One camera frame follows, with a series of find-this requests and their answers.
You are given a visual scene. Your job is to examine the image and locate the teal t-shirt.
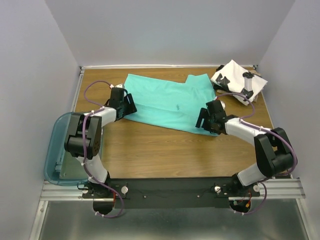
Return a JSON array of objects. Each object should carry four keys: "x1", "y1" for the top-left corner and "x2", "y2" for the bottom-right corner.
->
[{"x1": 124, "y1": 74, "x2": 217, "y2": 137}]

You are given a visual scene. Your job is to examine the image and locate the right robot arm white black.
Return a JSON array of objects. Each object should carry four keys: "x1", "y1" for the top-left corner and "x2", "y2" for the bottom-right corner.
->
[{"x1": 195, "y1": 99, "x2": 298, "y2": 196}]

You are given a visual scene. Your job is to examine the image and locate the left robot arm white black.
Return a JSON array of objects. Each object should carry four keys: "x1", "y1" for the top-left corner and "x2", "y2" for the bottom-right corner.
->
[{"x1": 64, "y1": 85, "x2": 137, "y2": 198}]

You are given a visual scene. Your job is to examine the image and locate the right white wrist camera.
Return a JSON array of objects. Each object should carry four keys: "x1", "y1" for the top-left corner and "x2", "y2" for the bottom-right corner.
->
[{"x1": 220, "y1": 100, "x2": 226, "y2": 109}]

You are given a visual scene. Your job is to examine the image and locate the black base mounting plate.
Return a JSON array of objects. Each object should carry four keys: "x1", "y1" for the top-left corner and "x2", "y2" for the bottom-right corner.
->
[{"x1": 82, "y1": 177, "x2": 260, "y2": 214}]

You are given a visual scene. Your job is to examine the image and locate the white black folded t-shirt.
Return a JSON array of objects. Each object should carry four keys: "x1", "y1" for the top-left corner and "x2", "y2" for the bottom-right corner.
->
[{"x1": 210, "y1": 59, "x2": 268, "y2": 102}]

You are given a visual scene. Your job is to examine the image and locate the clear blue plastic bin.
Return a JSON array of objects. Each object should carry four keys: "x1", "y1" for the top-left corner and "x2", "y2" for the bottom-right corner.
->
[{"x1": 43, "y1": 112, "x2": 87, "y2": 186}]

